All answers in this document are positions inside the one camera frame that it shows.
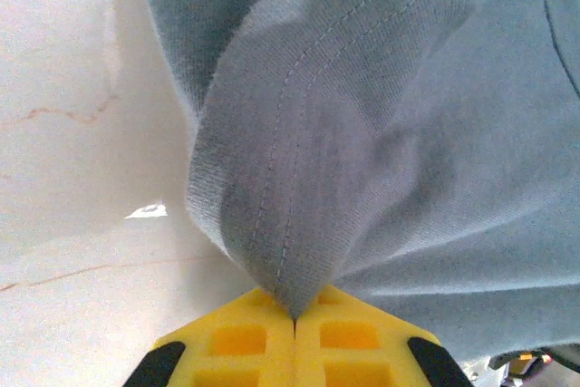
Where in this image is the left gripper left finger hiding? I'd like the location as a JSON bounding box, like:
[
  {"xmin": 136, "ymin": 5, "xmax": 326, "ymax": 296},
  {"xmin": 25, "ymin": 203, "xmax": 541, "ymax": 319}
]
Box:
[{"xmin": 121, "ymin": 287, "xmax": 296, "ymax": 387}]

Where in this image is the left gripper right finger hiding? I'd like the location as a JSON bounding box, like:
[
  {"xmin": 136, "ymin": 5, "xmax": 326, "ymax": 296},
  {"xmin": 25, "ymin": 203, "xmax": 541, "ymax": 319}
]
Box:
[{"xmin": 294, "ymin": 285, "xmax": 475, "ymax": 387}]

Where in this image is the grey t-shirt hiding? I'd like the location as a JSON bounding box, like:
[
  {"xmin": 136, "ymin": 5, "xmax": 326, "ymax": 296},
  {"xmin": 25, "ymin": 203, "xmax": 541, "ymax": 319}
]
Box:
[{"xmin": 135, "ymin": 0, "xmax": 580, "ymax": 365}]

